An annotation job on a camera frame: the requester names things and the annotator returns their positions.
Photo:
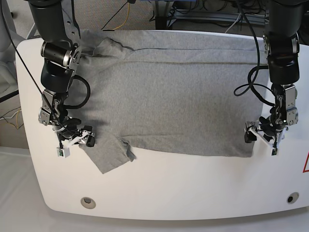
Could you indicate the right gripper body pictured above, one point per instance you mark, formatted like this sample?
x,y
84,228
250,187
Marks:
x,y
68,138

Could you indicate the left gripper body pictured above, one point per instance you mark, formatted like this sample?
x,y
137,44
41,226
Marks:
x,y
270,138

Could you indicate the grey T-shirt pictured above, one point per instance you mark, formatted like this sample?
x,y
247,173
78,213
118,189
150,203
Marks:
x,y
168,92

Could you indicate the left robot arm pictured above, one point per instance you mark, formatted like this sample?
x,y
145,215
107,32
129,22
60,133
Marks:
x,y
283,19

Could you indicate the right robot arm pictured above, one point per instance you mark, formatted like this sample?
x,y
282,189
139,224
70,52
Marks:
x,y
61,51

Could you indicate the left table grommet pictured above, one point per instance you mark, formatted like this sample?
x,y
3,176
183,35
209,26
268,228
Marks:
x,y
88,203

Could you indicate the table grommet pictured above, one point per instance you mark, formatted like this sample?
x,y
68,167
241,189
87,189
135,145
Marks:
x,y
293,197
88,203

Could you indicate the right table grommet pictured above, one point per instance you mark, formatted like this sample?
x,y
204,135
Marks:
x,y
293,197

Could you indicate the black table leg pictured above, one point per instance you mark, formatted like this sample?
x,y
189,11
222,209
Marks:
x,y
164,17

